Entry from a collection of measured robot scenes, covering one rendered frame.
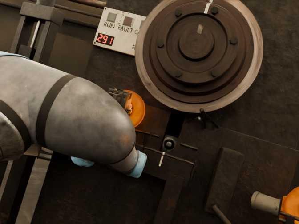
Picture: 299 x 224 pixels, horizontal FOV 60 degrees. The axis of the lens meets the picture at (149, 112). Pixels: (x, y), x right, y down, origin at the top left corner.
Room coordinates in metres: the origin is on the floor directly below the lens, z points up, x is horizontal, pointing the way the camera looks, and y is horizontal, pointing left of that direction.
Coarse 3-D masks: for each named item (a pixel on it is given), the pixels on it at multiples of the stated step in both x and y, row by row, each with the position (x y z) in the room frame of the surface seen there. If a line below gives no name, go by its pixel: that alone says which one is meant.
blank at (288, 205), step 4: (296, 188) 0.79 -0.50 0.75; (292, 192) 0.79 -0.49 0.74; (296, 192) 0.79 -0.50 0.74; (288, 196) 0.80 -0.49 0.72; (292, 196) 0.79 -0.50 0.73; (296, 196) 0.78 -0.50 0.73; (288, 200) 0.80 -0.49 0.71; (292, 200) 0.79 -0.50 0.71; (296, 200) 0.78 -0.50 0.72; (284, 204) 0.80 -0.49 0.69; (288, 204) 0.79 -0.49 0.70; (292, 204) 0.79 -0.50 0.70; (296, 204) 0.78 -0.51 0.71; (284, 208) 0.80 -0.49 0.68; (288, 208) 0.79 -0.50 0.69; (292, 208) 0.78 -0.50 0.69; (296, 208) 0.78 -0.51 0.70; (288, 212) 0.79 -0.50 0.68; (292, 212) 0.78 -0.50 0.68; (296, 212) 0.77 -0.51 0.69
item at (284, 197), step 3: (282, 198) 0.79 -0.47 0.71; (285, 198) 0.81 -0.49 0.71; (282, 201) 0.79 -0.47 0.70; (279, 204) 0.79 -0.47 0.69; (282, 204) 0.79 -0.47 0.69; (279, 207) 0.79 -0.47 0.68; (282, 207) 0.79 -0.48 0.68; (279, 210) 0.79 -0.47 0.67; (282, 210) 0.80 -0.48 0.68; (279, 213) 0.79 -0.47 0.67; (279, 216) 0.79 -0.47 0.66; (282, 216) 0.80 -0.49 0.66; (285, 216) 0.83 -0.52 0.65; (276, 222) 0.79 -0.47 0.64; (279, 222) 0.79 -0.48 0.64
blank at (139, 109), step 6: (126, 90) 1.02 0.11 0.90; (132, 96) 1.01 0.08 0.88; (138, 96) 1.01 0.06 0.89; (132, 102) 1.01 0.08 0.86; (138, 102) 1.01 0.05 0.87; (138, 108) 1.01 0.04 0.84; (144, 108) 1.01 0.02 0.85; (132, 114) 1.01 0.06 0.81; (138, 114) 1.00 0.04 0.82; (144, 114) 1.02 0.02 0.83; (132, 120) 1.01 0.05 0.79; (138, 120) 1.00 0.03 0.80
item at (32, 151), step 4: (32, 144) 0.92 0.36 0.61; (28, 148) 0.85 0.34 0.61; (32, 148) 0.87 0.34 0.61; (36, 148) 0.88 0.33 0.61; (40, 148) 0.80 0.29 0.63; (24, 152) 0.80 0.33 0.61; (28, 152) 0.81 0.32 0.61; (32, 152) 0.82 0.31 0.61; (36, 152) 0.83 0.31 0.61; (36, 156) 0.80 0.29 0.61; (8, 160) 0.86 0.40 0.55; (0, 164) 0.82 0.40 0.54; (4, 164) 0.83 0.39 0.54; (0, 168) 0.83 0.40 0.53; (4, 168) 0.83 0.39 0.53; (0, 172) 0.83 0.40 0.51; (4, 172) 0.83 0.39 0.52; (0, 176) 0.83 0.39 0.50; (0, 180) 0.83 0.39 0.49; (0, 184) 0.83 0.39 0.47
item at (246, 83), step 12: (168, 0) 0.99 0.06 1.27; (228, 0) 0.95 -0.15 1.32; (156, 12) 0.99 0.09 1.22; (144, 24) 1.00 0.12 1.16; (252, 24) 0.93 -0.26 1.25; (144, 36) 1.00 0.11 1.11; (252, 60) 0.92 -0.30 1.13; (144, 72) 0.99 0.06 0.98; (252, 72) 0.92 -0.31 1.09; (144, 84) 0.99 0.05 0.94; (240, 84) 0.92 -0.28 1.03; (156, 96) 0.98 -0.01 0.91; (168, 96) 0.97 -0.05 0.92; (228, 96) 0.93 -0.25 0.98; (180, 108) 0.96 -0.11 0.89; (192, 108) 0.95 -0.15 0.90; (204, 108) 0.94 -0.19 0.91; (216, 108) 0.93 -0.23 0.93
